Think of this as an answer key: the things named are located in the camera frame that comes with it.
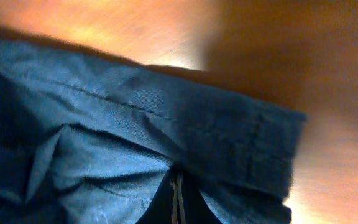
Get dark blue shorts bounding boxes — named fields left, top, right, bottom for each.
left=0, top=39, right=305, bottom=223

